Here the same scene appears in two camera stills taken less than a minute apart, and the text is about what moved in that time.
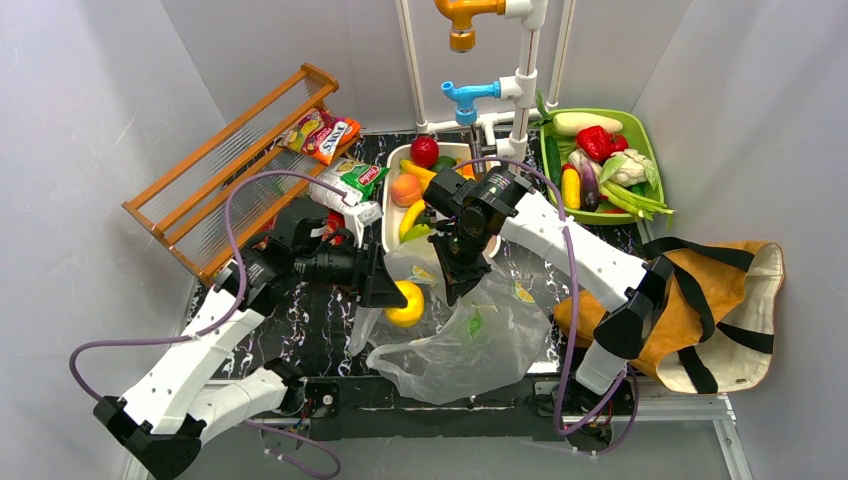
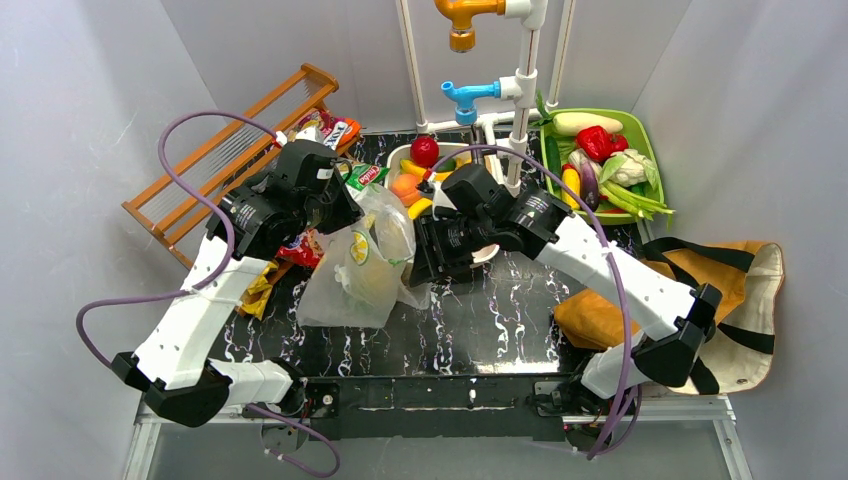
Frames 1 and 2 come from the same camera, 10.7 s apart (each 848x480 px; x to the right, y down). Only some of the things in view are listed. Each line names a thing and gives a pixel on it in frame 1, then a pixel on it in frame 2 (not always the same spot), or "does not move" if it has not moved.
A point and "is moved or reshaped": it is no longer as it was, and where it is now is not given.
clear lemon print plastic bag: [495, 335] → [359, 277]
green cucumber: [553, 160] does not move
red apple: [424, 150] does not move
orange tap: [462, 14] does not move
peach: [406, 190] does not move
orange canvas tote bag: [711, 330] does not move
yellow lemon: [411, 314] is moved or reshaped
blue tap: [465, 95] does not move
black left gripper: [365, 273] → [342, 206]
